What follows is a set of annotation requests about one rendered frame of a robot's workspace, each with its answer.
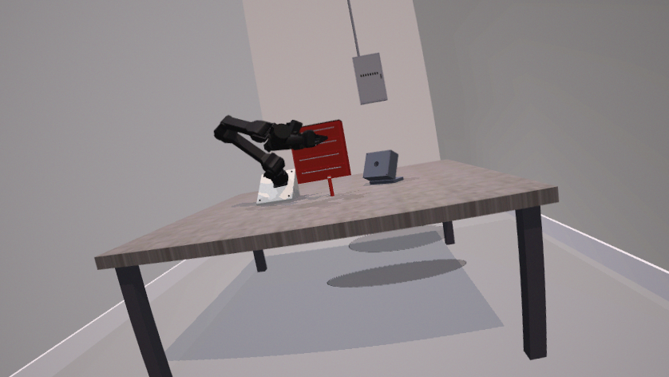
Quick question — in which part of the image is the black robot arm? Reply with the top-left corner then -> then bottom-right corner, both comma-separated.
214,115 -> 303,188

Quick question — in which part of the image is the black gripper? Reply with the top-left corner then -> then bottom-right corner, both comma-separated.
285,130 -> 328,150

